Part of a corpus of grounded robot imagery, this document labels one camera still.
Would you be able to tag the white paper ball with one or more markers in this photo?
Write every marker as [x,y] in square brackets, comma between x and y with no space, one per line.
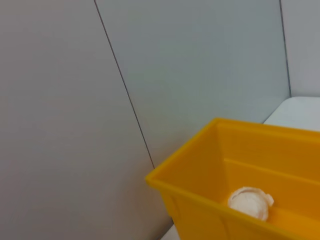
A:
[250,203]

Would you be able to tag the yellow plastic bin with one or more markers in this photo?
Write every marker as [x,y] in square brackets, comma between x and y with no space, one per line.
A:
[250,155]

